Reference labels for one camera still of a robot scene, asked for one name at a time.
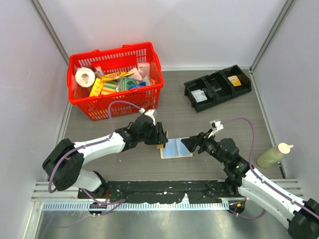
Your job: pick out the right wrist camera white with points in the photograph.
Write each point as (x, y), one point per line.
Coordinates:
(216, 126)

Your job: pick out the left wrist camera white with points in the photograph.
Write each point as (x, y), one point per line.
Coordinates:
(150, 113)

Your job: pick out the yellow box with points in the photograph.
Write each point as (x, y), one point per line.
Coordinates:
(97, 87)

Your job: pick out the red plastic shopping basket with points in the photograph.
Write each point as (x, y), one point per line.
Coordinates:
(114, 60)

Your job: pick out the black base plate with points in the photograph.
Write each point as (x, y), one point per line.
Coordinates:
(166, 192)

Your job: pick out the beige leather card holder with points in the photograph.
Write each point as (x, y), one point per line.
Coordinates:
(174, 149)

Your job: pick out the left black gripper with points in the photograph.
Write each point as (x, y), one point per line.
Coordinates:
(159, 138)

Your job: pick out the yellow snack bag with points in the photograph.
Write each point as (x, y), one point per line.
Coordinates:
(115, 76)

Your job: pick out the green liquid squeeze bottle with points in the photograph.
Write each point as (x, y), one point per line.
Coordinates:
(274, 155)

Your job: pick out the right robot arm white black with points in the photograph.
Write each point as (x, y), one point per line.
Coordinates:
(300, 217)

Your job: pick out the white card in bin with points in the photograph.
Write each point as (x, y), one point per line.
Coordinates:
(199, 95)

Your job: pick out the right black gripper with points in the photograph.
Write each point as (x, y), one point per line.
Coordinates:
(190, 143)

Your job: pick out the black bin middle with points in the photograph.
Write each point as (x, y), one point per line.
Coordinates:
(221, 88)

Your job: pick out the black bin left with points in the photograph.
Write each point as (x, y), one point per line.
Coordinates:
(198, 84)

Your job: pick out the white pink box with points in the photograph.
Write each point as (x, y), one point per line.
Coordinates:
(144, 69)

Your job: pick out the yellow green sponge pack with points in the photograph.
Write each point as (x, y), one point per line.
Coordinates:
(109, 87)

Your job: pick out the green packaged item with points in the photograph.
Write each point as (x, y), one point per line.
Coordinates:
(126, 83)

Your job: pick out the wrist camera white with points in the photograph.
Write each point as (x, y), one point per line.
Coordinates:
(150, 113)
(216, 126)

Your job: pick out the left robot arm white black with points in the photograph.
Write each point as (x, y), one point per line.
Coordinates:
(64, 165)

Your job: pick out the black bin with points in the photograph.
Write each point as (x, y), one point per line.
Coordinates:
(246, 86)
(198, 84)
(221, 88)

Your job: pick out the black bin right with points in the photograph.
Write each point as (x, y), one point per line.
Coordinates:
(246, 86)

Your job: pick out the white cable duct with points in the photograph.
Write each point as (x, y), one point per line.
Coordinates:
(89, 206)

